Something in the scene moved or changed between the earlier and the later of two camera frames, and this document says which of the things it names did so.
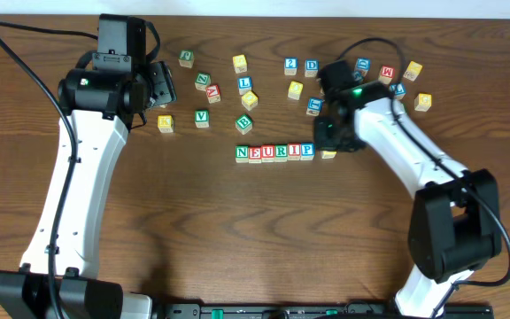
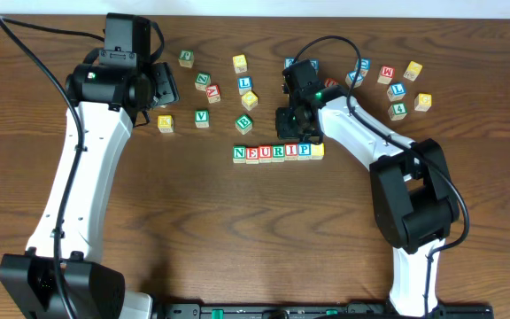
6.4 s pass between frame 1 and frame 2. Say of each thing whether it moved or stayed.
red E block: stayed
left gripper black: stayed
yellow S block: moved
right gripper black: moved
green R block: stayed
